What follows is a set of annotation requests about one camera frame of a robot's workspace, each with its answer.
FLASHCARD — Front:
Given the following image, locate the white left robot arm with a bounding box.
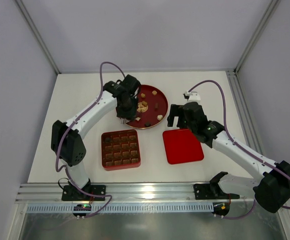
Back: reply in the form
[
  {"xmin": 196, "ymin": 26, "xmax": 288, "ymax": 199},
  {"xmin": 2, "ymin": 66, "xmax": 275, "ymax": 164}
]
[{"xmin": 51, "ymin": 74, "xmax": 141, "ymax": 197}]

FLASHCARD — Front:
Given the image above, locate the right aluminium frame post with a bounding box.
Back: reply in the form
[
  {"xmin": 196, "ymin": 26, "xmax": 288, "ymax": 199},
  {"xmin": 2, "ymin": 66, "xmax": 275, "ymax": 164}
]
[{"xmin": 234, "ymin": 0, "xmax": 281, "ymax": 75}]

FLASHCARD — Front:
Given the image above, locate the square red box lid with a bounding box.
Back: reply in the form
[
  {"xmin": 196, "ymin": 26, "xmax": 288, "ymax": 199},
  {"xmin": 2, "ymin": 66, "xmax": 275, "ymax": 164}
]
[{"xmin": 162, "ymin": 129, "xmax": 204, "ymax": 165}]

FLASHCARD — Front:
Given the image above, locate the square red chocolate box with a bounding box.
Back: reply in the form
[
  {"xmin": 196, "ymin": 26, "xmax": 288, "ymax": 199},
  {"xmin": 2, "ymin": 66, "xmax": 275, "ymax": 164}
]
[{"xmin": 101, "ymin": 129, "xmax": 141, "ymax": 171}]

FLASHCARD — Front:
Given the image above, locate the aluminium rail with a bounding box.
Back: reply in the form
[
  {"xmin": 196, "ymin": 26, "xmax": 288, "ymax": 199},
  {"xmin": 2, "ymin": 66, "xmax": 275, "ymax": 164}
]
[
  {"xmin": 226, "ymin": 70, "xmax": 264, "ymax": 154},
  {"xmin": 15, "ymin": 182, "xmax": 240, "ymax": 204}
]

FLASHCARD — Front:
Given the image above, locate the aluminium front rail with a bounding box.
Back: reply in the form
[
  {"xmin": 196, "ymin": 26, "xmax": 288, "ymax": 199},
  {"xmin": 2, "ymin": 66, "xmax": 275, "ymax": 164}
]
[{"xmin": 15, "ymin": 182, "xmax": 240, "ymax": 204}]

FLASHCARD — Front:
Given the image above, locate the aluminium frame post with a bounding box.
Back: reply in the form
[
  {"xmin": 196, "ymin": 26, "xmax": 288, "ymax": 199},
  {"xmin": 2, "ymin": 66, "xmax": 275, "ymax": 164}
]
[
  {"xmin": 234, "ymin": 0, "xmax": 281, "ymax": 75},
  {"xmin": 13, "ymin": 0, "xmax": 61, "ymax": 75}
]

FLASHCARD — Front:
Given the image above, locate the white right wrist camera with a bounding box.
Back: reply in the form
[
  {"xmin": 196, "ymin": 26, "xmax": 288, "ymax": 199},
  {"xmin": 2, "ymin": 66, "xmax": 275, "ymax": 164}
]
[{"xmin": 183, "ymin": 91, "xmax": 201, "ymax": 104}]

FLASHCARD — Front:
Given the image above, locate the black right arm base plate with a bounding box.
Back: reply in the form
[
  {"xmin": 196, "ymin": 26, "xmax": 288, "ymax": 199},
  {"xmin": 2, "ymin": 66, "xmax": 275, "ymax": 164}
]
[{"xmin": 193, "ymin": 183, "xmax": 240, "ymax": 200}]

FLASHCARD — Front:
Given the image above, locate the dark brown chocolate bar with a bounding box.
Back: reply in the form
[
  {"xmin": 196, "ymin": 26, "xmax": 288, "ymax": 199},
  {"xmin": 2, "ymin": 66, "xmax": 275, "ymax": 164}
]
[{"xmin": 154, "ymin": 103, "xmax": 159, "ymax": 111}]

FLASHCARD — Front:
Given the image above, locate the left aluminium frame post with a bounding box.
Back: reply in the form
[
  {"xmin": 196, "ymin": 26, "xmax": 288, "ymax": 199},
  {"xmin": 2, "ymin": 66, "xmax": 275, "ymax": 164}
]
[{"xmin": 13, "ymin": 0, "xmax": 61, "ymax": 75}]

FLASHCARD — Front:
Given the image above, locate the right side aluminium rail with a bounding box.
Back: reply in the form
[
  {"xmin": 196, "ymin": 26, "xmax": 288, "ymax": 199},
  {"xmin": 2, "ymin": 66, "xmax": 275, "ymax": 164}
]
[{"xmin": 226, "ymin": 70, "xmax": 264, "ymax": 154}]

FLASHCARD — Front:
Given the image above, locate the slotted grey cable duct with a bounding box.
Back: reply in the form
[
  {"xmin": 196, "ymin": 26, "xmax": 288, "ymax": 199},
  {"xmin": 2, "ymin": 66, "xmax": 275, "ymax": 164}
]
[{"xmin": 26, "ymin": 202, "xmax": 214, "ymax": 214}]

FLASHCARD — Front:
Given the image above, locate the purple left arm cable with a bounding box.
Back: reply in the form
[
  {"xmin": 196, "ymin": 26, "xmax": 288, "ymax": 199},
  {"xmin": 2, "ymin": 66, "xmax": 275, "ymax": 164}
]
[{"xmin": 55, "ymin": 61, "xmax": 127, "ymax": 218}]

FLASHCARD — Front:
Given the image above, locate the round red tray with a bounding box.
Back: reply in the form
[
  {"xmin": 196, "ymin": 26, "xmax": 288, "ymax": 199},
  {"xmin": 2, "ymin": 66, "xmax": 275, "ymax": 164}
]
[{"xmin": 126, "ymin": 84, "xmax": 168, "ymax": 129}]

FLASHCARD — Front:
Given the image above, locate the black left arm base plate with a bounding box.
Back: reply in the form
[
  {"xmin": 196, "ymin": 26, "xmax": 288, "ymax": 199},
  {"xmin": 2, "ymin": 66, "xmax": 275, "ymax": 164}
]
[{"xmin": 61, "ymin": 184, "xmax": 107, "ymax": 202}]

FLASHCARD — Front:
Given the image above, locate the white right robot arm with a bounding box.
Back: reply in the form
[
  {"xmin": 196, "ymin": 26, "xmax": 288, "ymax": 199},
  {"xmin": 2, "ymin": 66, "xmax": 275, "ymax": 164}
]
[{"xmin": 167, "ymin": 101, "xmax": 290, "ymax": 213}]

